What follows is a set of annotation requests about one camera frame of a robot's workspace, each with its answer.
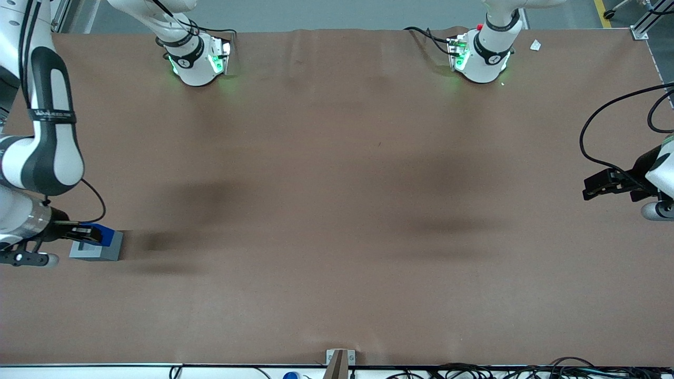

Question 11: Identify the short black looping cable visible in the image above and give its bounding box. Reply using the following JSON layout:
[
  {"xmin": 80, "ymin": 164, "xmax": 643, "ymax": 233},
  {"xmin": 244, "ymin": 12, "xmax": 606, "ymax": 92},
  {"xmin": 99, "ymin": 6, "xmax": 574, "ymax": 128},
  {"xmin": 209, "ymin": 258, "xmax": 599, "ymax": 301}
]
[{"xmin": 647, "ymin": 88, "xmax": 674, "ymax": 134}]

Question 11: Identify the gray square hollow base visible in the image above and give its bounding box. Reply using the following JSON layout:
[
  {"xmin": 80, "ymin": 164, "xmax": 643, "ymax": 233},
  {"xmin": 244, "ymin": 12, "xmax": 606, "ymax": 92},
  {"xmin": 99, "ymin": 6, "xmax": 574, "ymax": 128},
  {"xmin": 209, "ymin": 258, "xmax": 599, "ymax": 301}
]
[{"xmin": 69, "ymin": 231, "xmax": 124, "ymax": 262}]

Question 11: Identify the black left arm base cable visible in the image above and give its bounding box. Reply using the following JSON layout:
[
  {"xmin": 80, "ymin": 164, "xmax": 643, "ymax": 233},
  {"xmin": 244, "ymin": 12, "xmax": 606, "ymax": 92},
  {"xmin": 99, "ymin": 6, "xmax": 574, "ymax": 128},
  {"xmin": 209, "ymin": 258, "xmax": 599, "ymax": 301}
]
[{"xmin": 403, "ymin": 26, "xmax": 454, "ymax": 56}]

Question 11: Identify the blue plastic block part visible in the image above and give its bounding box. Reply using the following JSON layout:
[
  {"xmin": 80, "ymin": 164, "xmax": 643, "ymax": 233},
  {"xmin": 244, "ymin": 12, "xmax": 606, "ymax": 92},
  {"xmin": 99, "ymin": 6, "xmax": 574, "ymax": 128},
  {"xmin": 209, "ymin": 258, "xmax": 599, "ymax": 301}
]
[{"xmin": 79, "ymin": 223, "xmax": 114, "ymax": 247}]

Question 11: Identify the aluminium frame profile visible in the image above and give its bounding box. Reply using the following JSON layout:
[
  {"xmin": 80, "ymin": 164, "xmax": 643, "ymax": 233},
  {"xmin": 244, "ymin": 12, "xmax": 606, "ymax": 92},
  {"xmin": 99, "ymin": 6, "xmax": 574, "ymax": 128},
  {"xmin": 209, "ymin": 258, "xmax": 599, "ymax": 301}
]
[
  {"xmin": 631, "ymin": 0, "xmax": 674, "ymax": 42},
  {"xmin": 50, "ymin": 0, "xmax": 74, "ymax": 33}
]

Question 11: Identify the black right arm base cable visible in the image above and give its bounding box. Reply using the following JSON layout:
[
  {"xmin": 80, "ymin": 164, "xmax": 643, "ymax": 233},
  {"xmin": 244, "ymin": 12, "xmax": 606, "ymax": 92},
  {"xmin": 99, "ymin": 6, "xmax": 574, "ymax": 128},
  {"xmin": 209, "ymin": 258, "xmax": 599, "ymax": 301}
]
[{"xmin": 150, "ymin": 0, "xmax": 239, "ymax": 44}]

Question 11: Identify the black cable bundle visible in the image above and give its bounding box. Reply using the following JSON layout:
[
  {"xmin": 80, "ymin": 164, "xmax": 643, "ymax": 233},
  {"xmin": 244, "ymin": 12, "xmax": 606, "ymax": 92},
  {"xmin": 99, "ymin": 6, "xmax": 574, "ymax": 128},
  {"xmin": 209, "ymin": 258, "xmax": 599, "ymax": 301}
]
[{"xmin": 387, "ymin": 356, "xmax": 674, "ymax": 379}]

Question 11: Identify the long black looping cable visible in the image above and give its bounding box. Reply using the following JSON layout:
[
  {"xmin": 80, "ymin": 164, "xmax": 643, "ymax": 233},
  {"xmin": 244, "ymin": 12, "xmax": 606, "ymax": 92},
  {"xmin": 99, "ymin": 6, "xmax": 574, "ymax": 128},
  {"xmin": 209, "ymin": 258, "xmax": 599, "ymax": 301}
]
[{"xmin": 579, "ymin": 83, "xmax": 674, "ymax": 182}]

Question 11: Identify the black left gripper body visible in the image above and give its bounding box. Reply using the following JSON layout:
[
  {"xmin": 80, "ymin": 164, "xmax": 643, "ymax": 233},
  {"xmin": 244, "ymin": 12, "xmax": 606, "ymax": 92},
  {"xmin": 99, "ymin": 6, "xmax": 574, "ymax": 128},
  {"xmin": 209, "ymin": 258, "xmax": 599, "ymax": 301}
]
[{"xmin": 604, "ymin": 166, "xmax": 642, "ymax": 200}]

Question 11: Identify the black arm base cable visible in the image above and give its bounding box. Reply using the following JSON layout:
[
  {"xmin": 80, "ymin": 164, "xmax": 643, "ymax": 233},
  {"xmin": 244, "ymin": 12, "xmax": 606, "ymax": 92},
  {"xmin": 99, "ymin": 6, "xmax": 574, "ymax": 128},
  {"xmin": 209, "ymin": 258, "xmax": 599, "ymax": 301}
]
[
  {"xmin": 403, "ymin": 26, "xmax": 454, "ymax": 56},
  {"xmin": 150, "ymin": 0, "xmax": 239, "ymax": 44}
]

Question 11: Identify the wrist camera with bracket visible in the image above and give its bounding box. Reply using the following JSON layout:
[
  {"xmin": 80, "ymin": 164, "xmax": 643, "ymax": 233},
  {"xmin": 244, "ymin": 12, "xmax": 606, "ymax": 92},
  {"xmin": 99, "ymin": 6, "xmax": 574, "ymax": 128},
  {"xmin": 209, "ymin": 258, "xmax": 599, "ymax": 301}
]
[
  {"xmin": 629, "ymin": 189, "xmax": 674, "ymax": 222},
  {"xmin": 0, "ymin": 246, "xmax": 60, "ymax": 270}
]

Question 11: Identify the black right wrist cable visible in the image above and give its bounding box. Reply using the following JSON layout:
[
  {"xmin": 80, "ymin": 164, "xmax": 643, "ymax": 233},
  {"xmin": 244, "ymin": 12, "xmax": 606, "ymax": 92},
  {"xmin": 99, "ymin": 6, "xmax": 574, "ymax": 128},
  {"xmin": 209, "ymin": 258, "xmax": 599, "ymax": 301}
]
[{"xmin": 45, "ymin": 178, "xmax": 107, "ymax": 225}]

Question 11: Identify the metal clamp bracket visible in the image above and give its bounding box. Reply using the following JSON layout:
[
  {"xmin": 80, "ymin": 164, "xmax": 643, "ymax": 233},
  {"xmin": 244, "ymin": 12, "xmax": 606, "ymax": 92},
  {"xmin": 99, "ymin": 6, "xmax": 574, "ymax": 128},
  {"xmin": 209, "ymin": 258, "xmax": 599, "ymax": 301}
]
[{"xmin": 325, "ymin": 348, "xmax": 356, "ymax": 367}]

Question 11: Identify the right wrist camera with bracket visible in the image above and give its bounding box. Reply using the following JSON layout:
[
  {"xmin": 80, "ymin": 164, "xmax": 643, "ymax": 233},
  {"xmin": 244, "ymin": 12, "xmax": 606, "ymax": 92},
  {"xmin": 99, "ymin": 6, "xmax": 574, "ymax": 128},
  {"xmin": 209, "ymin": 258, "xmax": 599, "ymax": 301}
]
[{"xmin": 0, "ymin": 246, "xmax": 60, "ymax": 270}]

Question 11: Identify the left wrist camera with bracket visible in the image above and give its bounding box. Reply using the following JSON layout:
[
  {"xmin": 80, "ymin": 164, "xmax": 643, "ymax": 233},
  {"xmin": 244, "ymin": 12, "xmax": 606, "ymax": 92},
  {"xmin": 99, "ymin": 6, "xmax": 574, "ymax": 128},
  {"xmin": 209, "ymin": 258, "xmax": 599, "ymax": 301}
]
[{"xmin": 629, "ymin": 189, "xmax": 674, "ymax": 222}]

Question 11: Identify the brown table cover sheet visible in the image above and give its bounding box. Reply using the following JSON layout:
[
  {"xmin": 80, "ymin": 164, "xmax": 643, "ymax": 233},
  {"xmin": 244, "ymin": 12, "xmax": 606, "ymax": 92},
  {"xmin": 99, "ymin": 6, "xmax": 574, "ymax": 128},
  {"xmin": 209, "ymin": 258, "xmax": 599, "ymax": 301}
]
[{"xmin": 0, "ymin": 26, "xmax": 674, "ymax": 367}]

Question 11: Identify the black caster wheel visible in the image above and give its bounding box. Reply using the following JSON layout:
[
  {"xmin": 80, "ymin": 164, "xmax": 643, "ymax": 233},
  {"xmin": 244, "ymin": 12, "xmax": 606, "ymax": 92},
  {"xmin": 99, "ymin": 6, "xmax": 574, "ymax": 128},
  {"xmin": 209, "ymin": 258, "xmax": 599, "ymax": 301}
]
[{"xmin": 603, "ymin": 0, "xmax": 640, "ymax": 21}]

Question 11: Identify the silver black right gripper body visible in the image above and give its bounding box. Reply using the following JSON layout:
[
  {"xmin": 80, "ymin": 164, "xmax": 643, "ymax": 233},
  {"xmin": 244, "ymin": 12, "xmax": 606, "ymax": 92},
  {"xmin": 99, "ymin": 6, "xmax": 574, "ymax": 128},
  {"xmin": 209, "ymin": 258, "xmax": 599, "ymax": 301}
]
[{"xmin": 17, "ymin": 202, "xmax": 71, "ymax": 247}]

